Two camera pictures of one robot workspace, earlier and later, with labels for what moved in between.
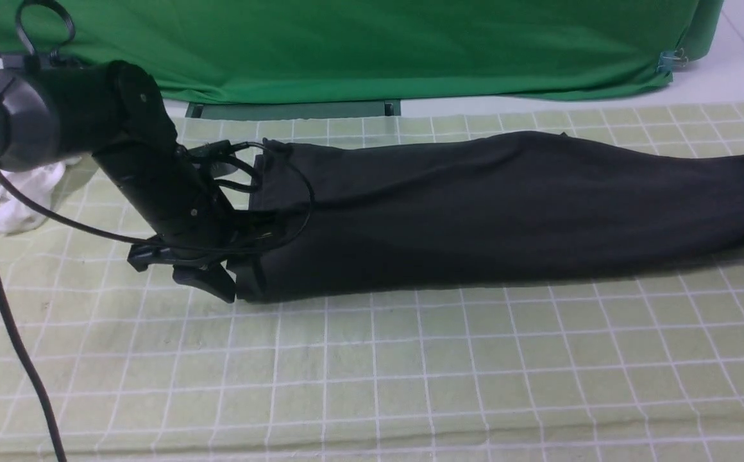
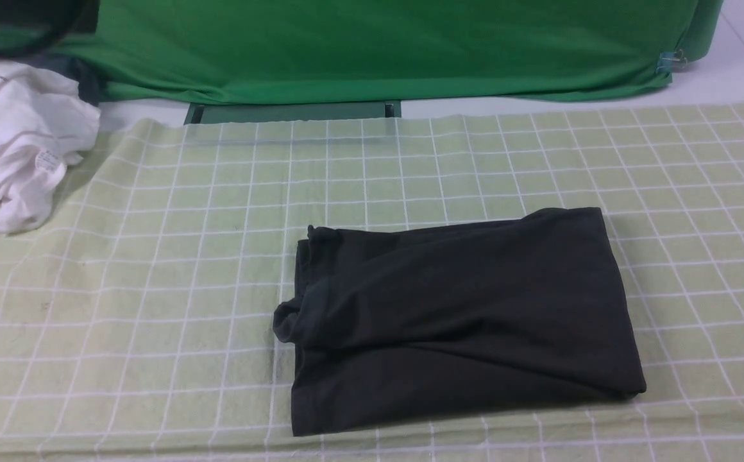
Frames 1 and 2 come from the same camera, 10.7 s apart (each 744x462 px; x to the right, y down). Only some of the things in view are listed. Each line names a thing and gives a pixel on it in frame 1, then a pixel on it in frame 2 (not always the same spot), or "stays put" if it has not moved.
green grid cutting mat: [133, 365] stays put
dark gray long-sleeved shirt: [542, 208] → [405, 326]
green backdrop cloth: [222, 51] stays put
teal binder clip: [669, 60] stays put
